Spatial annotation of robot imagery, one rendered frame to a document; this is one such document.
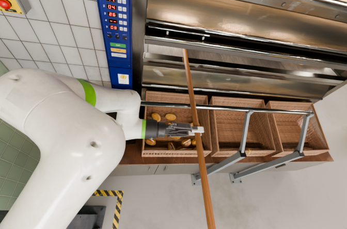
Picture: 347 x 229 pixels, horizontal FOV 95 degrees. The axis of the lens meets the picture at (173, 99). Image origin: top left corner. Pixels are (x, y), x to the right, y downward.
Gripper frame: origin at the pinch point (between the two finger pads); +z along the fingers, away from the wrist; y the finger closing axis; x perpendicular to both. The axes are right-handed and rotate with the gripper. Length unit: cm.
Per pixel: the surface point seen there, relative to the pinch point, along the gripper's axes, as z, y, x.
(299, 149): 88, 23, 1
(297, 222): 152, 118, 50
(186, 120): 16, 60, -39
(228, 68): 35, 2, -54
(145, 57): -28, 1, -54
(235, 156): 38.7, 30.0, 4.2
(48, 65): -93, 18, -53
